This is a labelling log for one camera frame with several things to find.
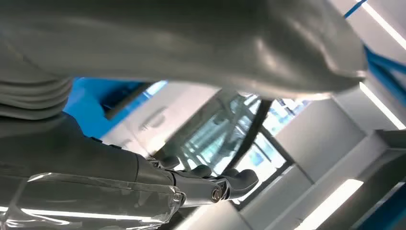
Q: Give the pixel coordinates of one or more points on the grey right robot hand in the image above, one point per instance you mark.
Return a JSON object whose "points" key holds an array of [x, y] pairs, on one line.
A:
{"points": [[190, 38]]}

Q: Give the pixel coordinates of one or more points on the white ceiling light strip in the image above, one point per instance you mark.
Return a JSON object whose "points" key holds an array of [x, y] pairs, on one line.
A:
{"points": [[333, 203], [380, 106], [387, 23]]}

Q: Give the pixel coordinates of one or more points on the dark framed glass window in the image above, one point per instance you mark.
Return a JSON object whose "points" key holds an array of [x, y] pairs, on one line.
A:
{"points": [[215, 136]]}

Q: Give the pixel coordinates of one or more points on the blue metal shelf rack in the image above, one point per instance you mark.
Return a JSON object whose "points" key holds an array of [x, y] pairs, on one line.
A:
{"points": [[82, 104]]}

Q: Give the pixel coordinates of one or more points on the blue wheeled shelf rack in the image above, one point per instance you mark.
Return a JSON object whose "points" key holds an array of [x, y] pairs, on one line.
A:
{"points": [[380, 68]]}

